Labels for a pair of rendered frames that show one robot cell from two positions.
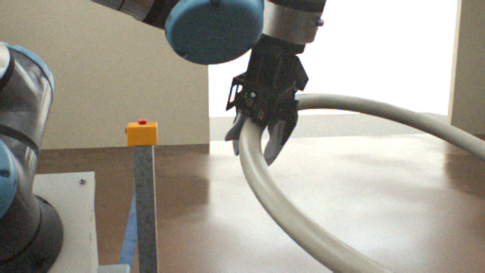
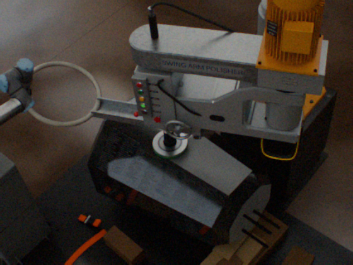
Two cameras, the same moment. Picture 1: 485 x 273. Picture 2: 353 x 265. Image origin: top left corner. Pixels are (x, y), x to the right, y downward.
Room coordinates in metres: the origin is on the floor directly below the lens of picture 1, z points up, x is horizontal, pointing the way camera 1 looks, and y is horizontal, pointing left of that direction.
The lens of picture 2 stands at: (-1.62, 0.46, 3.21)
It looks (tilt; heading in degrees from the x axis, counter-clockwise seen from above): 49 degrees down; 326
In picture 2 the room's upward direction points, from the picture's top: 7 degrees counter-clockwise
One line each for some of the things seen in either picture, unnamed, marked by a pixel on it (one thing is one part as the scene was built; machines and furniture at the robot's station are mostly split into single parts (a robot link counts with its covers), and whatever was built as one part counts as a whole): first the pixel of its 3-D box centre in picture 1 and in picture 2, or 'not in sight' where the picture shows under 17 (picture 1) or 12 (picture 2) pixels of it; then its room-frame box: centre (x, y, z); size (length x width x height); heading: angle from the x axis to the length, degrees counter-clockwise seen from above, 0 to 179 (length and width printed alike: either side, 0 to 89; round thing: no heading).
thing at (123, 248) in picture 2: not in sight; (123, 246); (0.06, -0.12, 0.07); 0.30 x 0.12 x 0.12; 8
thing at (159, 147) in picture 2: not in sight; (169, 142); (0.01, -0.61, 0.87); 0.21 x 0.21 x 0.01
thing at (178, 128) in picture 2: not in sight; (179, 125); (-0.15, -0.57, 1.20); 0.15 x 0.10 x 0.15; 34
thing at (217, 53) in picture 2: not in sight; (225, 57); (-0.28, -0.80, 1.62); 0.96 x 0.25 x 0.17; 34
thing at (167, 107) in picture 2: not in sight; (176, 93); (-0.05, -0.65, 1.32); 0.36 x 0.22 x 0.45; 34
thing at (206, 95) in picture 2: not in sight; (232, 105); (-0.32, -0.82, 1.30); 0.74 x 0.23 x 0.49; 34
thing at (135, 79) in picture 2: not in sight; (142, 96); (0.01, -0.47, 1.37); 0.08 x 0.03 x 0.28; 34
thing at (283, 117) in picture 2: not in sight; (283, 105); (-0.53, -0.98, 1.34); 0.19 x 0.19 x 0.20
